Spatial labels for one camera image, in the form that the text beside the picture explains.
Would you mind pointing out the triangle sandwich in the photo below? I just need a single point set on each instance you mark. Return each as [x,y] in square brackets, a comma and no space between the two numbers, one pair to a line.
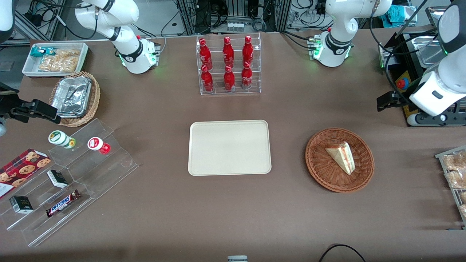
[343,157]

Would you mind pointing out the shiny metal tray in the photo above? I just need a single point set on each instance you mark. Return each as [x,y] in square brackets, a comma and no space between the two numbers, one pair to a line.
[431,54]

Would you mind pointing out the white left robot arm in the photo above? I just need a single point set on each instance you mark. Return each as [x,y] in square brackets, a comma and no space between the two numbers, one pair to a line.
[335,22]

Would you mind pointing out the green-label white drink bottle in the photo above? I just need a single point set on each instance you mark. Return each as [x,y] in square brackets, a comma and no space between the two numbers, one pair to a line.
[60,138]

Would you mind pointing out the teal plastic bag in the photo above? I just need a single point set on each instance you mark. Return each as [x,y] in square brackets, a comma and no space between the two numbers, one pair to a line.
[397,14]

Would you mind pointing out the small black box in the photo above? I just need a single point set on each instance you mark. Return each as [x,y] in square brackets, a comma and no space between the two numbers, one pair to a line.
[21,204]
[57,178]

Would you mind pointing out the small grey device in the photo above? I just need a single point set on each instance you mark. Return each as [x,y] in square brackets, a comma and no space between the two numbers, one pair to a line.
[237,258]

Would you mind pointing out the oval wicker basket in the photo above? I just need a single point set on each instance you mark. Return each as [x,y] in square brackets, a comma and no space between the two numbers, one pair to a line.
[94,98]

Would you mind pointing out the clear bag of crackers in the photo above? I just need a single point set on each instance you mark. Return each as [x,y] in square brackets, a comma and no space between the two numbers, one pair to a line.
[60,61]

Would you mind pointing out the red cola bottle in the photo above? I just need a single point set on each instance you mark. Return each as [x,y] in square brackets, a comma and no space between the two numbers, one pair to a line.
[247,78]
[248,51]
[228,52]
[207,80]
[205,54]
[229,80]

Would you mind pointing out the black equipment stand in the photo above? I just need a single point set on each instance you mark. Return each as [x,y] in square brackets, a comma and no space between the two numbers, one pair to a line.
[407,62]

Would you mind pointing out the Snickers chocolate bar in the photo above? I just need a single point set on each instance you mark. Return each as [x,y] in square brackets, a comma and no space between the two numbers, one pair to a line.
[62,203]

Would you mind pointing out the round brown wicker basket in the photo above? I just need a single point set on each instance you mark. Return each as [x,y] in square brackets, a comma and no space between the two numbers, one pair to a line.
[320,171]

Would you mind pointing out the red plaid cookie box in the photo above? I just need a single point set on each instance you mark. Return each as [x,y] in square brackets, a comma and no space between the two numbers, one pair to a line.
[22,169]

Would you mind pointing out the wrapped bread bun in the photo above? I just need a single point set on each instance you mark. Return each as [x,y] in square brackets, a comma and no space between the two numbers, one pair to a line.
[457,179]
[455,161]

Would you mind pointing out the clear acrylic stepped display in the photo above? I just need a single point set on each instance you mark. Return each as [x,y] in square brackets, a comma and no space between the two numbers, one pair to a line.
[102,174]

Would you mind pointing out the red emergency stop button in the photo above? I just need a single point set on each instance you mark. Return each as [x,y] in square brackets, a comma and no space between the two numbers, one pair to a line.
[402,84]

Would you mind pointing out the white rectangular snack bin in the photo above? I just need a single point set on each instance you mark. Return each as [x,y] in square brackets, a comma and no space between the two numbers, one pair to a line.
[29,69]

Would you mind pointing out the clear acrylic bottle rack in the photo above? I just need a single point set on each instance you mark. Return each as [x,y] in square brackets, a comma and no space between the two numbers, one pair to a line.
[230,92]

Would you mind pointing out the teal snack packet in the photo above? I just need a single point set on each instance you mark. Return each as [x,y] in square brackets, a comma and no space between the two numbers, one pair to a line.
[39,51]

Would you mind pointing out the aluminium foil container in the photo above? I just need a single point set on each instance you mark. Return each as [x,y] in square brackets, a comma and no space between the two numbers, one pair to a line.
[71,96]

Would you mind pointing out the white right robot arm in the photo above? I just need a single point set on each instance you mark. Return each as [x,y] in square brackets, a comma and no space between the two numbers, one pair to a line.
[127,40]

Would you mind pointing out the tray of wrapped pastries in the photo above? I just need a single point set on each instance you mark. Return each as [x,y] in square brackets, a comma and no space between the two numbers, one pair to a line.
[442,162]

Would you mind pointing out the cream plastic tray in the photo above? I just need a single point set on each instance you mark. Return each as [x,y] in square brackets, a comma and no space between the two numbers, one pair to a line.
[229,147]

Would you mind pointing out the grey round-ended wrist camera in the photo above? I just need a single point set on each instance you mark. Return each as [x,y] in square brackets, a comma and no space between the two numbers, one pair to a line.
[422,119]

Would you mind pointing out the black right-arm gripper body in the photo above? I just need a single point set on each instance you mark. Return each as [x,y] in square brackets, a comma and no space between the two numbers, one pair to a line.
[10,107]

